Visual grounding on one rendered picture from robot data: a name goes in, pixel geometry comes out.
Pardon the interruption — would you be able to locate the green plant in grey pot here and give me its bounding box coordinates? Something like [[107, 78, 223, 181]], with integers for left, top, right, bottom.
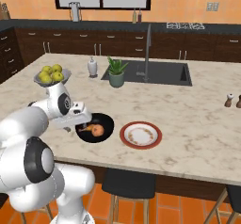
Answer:
[[106, 56, 129, 88]]

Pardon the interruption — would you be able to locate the white paper towel holder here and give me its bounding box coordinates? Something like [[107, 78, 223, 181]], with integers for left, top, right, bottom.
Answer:
[[68, 1, 82, 24]]

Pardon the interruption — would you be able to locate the brown chicken drumstick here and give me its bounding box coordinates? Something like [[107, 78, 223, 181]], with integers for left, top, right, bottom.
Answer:
[[78, 123, 105, 137]]

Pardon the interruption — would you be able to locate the brown shaker with white cap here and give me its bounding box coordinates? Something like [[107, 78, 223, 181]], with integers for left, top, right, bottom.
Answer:
[[224, 93, 234, 108]]

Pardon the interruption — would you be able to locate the wooden knife block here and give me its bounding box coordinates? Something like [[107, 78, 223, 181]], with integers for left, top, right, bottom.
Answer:
[[0, 2, 11, 21]]

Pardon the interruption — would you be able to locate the grey wall socket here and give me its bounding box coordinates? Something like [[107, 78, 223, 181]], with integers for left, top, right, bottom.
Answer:
[[206, 1, 219, 12]]

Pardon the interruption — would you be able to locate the white wire dish rack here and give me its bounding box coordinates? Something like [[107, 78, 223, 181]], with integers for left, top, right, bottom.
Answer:
[[166, 22, 206, 31]]

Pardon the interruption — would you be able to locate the black stool with wooden legs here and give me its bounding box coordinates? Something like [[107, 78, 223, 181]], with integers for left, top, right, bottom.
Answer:
[[101, 168, 157, 224], [0, 192, 54, 224], [204, 184, 241, 224]]

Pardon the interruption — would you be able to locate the dark sink basin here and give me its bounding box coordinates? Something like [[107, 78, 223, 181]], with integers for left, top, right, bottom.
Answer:
[[101, 59, 193, 88]]

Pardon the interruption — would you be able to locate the dark brown cupboard run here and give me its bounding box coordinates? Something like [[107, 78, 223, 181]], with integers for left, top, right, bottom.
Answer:
[[14, 26, 241, 64]]

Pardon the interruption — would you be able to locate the dark brown drawer run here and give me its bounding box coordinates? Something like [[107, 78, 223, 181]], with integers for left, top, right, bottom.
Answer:
[[0, 25, 25, 85]]

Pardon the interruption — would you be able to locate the grey fruit bowl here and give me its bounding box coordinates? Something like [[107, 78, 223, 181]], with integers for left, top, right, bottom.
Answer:
[[33, 69, 72, 88]]

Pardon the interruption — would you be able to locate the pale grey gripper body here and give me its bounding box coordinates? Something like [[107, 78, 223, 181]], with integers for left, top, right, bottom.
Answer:
[[50, 110, 93, 131]]

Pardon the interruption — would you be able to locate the red rimmed white plate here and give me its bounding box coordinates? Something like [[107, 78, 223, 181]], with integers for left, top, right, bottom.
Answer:
[[119, 120, 163, 150]]

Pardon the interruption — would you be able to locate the black round plate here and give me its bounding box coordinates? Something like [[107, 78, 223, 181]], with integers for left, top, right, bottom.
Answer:
[[74, 112, 115, 144]]

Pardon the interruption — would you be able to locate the grey sink tap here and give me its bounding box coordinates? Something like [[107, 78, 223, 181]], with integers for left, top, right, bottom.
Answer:
[[136, 24, 153, 83]]

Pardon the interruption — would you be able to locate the white soap dispenser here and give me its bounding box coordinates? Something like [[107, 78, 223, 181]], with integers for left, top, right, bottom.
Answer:
[[87, 56, 98, 78]]

